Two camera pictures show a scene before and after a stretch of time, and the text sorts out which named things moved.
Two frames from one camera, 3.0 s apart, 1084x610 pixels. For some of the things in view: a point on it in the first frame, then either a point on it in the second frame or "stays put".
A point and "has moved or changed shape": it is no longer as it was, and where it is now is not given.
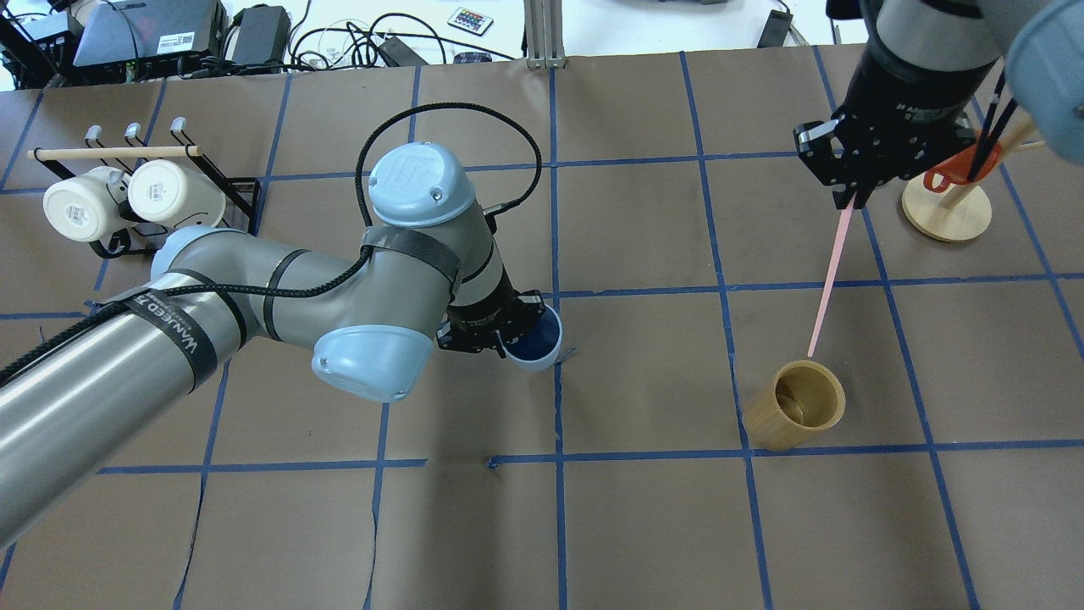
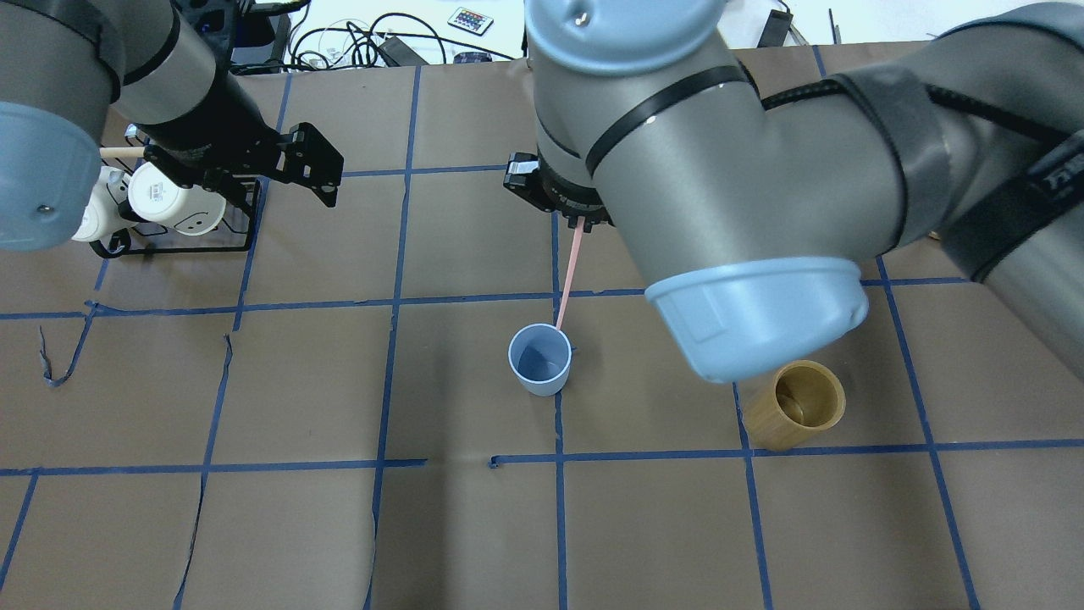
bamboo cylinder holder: [804, 396] stays put
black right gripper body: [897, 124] to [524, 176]
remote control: [471, 21] stays put
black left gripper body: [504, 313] to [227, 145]
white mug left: [80, 209] stays put
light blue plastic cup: [539, 347] has moved or changed shape
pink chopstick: [832, 274] has moved or changed shape
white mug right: [162, 192] stays put
